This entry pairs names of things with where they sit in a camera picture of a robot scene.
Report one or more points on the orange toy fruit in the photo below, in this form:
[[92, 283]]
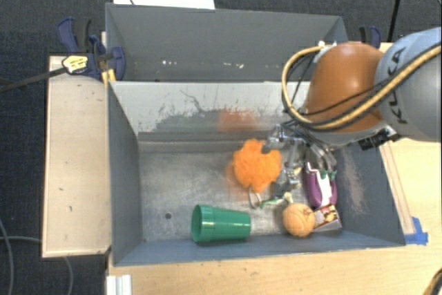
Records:
[[298, 219]]

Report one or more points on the grey metal bin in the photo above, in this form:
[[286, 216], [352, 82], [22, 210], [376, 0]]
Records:
[[193, 183]]

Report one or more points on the small red and white box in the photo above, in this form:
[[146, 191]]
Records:
[[328, 217]]

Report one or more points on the green plastic cup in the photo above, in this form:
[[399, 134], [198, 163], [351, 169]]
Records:
[[221, 224]]

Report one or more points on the black cylinder on white bracket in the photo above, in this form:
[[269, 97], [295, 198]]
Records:
[[375, 140]]

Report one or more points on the orange mesh bath sponge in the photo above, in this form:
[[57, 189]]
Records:
[[255, 166]]

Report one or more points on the pale wood board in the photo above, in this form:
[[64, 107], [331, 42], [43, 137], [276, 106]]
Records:
[[77, 162]]

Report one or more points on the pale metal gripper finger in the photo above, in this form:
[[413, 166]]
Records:
[[280, 189], [292, 177]]

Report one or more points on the small green and white stick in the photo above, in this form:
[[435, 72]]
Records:
[[271, 202]]

